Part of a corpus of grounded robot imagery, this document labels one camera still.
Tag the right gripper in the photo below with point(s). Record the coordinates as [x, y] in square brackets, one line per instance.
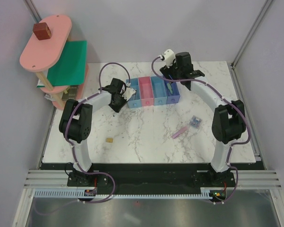
[165, 71]

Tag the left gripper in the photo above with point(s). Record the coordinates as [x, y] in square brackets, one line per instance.
[118, 109]

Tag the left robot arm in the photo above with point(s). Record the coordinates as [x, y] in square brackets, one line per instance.
[76, 120]

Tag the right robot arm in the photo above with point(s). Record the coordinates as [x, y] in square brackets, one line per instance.
[229, 122]

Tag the light blue bin leftmost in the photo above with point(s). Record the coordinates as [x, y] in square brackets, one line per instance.
[135, 100]

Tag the light blue bin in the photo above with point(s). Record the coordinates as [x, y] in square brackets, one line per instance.
[135, 100]
[159, 91]

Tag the purple plastic bin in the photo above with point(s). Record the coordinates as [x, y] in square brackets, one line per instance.
[175, 97]

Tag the pink plastic bin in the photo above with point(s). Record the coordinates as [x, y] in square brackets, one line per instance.
[146, 91]

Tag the yellow eraser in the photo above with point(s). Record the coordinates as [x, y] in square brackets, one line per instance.
[109, 140]

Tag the black Canon setup booklet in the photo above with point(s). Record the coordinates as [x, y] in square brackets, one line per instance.
[70, 92]

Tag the green folder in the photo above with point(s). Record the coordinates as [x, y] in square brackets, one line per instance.
[70, 69]

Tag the brown wooden block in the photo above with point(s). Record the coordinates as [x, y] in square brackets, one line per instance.
[42, 31]

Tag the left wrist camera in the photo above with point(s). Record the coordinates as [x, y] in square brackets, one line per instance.
[128, 93]

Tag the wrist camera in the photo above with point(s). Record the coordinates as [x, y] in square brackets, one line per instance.
[168, 57]
[128, 93]

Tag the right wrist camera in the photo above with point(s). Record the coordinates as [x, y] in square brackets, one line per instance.
[168, 57]

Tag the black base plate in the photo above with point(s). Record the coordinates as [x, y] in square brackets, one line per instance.
[102, 169]

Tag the white cable duct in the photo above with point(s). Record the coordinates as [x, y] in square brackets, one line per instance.
[90, 194]

